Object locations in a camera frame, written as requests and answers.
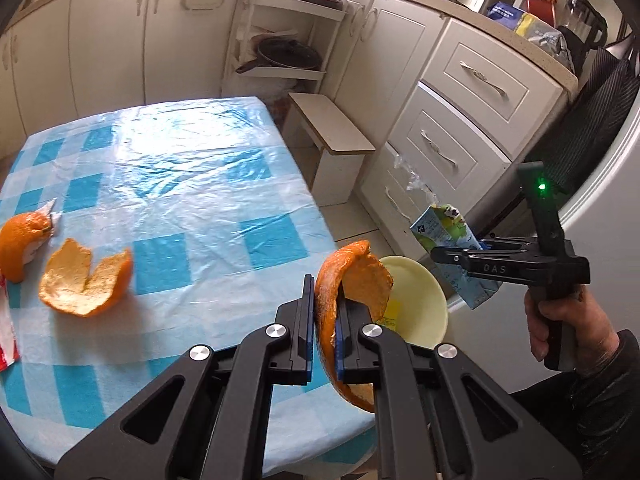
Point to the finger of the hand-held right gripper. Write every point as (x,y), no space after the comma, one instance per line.
(455,256)
(510,243)

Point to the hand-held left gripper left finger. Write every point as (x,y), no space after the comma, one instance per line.
(310,330)

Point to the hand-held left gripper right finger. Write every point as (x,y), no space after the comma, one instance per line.
(341,350)

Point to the blue white drink carton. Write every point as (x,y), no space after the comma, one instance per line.
(440,225)

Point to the pale yellow plastic bin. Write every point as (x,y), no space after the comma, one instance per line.
(425,300)

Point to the large orange peel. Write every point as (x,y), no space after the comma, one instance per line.
(360,280)

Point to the person's right forearm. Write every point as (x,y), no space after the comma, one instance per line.
(610,410)

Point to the person's right hand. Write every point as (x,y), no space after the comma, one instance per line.
(595,330)

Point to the yellow snack wrapper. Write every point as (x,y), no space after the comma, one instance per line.
(391,314)

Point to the clear plastic scrap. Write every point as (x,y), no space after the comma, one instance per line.
(415,180)

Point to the white base cabinet with drawers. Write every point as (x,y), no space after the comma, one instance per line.
(480,80)

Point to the small white step stool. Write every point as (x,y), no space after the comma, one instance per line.
(330,125)

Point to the blue checked plastic tablecloth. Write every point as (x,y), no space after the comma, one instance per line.
(200,185)

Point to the silver foil bag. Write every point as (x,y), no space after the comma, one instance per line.
(552,45)

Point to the yellow packet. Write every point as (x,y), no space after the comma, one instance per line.
(531,25)

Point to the blue box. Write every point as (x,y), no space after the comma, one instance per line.
(505,14)

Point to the glass blender jug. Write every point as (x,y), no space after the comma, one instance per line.
(582,20)

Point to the red pot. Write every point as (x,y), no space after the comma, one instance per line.
(540,7)

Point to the white shelf rack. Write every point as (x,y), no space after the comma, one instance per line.
(300,75)

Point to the curled orange peel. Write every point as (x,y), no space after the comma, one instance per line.
(60,280)

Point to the black frying pan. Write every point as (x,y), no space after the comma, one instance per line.
(287,52)

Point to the white crumpled tissue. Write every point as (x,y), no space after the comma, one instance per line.
(55,212)

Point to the small orange peel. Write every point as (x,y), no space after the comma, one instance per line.
(17,240)

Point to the white corner kitchen cabinets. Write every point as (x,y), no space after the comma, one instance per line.
(110,35)

